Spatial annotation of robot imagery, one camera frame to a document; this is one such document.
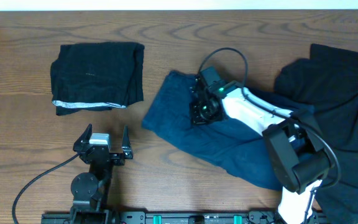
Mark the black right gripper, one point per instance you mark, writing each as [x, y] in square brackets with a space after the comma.
[196, 117]

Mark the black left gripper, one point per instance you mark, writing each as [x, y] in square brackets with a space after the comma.
[127, 152]

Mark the dark blue shorts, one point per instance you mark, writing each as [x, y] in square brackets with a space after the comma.
[229, 143]

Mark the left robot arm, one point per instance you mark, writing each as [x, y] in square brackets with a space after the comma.
[91, 189]

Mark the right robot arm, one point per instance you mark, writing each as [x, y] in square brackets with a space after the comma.
[300, 157]

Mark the folded black garment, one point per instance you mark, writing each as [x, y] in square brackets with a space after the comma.
[97, 76]

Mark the black garment pile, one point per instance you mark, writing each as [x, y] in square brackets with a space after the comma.
[328, 80]

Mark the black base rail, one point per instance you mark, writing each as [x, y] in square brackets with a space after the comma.
[253, 217]

